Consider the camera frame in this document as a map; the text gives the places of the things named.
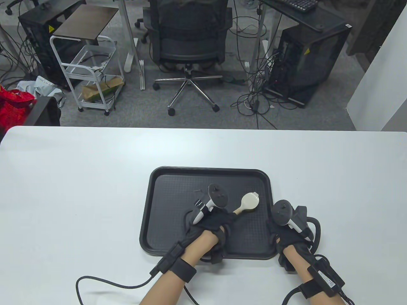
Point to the black mesh office chair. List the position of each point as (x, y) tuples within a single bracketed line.
[(187, 41)]

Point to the black labelled right wrist box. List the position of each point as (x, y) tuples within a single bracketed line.
[(327, 276)]

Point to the dark brown side table top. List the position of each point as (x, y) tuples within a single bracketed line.
[(86, 22)]

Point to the white desk foot bar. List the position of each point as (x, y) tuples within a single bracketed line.
[(142, 74)]

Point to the red bag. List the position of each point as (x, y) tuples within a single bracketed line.
[(12, 108)]

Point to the grey plastic bags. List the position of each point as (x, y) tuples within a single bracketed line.
[(44, 84)]

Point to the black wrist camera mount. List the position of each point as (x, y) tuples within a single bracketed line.
[(286, 263), (216, 255)]

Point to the white metal utility cart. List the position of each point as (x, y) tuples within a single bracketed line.
[(98, 47)]

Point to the person's right forearm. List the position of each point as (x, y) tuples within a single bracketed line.
[(297, 263)]

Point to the black keyboard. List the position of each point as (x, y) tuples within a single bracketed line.
[(299, 3)]

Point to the white and grey left controller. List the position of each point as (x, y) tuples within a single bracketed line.
[(217, 195)]

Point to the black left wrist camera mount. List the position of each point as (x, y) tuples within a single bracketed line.
[(216, 255)]

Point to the black desk top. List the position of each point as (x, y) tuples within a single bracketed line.
[(318, 17)]

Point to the white power strip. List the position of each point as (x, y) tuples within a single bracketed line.
[(100, 66)]

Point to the white and grey controller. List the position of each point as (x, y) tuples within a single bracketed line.
[(217, 195), (281, 211)]

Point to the black plastic tray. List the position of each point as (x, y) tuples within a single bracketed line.
[(254, 228)]

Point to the person's left forearm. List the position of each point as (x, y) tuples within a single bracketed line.
[(203, 244)]

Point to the black chair back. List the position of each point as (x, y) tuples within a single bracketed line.
[(41, 111)]

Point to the brown cardboard packaging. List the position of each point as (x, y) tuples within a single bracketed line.
[(95, 92)]

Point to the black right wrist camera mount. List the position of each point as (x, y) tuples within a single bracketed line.
[(286, 263)]

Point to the white and grey right controller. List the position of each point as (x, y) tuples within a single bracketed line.
[(281, 211)]

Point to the white desk leg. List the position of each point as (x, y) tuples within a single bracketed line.
[(259, 35), (127, 31)]

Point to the person's right hand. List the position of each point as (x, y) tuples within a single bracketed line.
[(286, 236)]

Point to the person's left hand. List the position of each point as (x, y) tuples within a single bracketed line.
[(216, 220)]

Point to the black computer tower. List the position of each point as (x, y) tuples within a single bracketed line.
[(314, 60), (35, 35)]

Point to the black left wrist sensor box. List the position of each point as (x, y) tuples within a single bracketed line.
[(167, 259)]

